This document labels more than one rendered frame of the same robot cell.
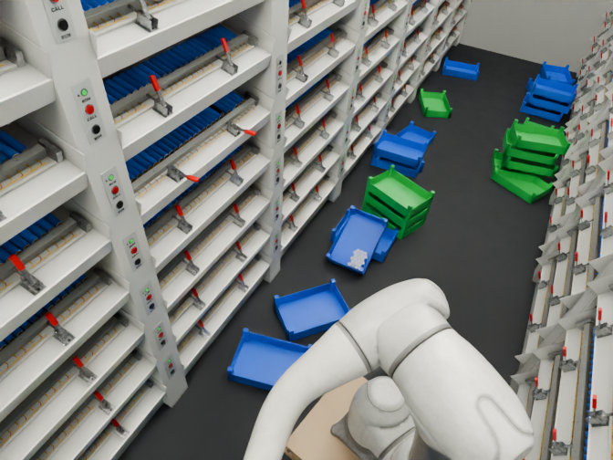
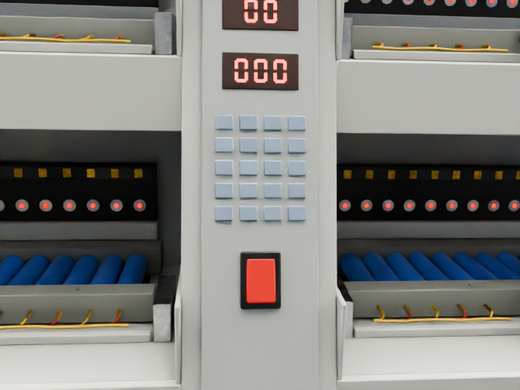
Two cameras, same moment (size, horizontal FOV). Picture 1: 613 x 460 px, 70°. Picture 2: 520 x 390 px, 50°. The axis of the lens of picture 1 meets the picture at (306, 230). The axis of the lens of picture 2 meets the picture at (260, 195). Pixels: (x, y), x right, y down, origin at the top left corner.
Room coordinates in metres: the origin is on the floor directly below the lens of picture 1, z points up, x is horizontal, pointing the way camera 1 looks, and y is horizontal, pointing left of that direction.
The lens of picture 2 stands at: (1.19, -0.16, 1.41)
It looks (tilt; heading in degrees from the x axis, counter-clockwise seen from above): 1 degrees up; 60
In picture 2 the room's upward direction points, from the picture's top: straight up
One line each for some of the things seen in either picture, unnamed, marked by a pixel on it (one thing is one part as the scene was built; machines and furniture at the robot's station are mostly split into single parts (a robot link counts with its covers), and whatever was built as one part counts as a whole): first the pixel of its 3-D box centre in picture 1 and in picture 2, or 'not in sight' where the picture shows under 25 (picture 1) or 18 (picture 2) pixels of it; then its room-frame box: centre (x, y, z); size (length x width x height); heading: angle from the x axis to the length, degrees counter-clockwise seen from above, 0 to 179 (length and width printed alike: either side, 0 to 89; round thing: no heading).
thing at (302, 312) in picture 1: (312, 308); not in sight; (1.15, -0.06, 0.04); 0.30 x 0.20 x 0.08; 116
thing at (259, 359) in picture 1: (271, 361); not in sight; (0.88, 0.09, 0.04); 0.30 x 0.20 x 0.08; 80
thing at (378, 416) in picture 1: (381, 412); not in sight; (0.54, -0.26, 0.44); 0.18 x 0.16 x 0.22; 35
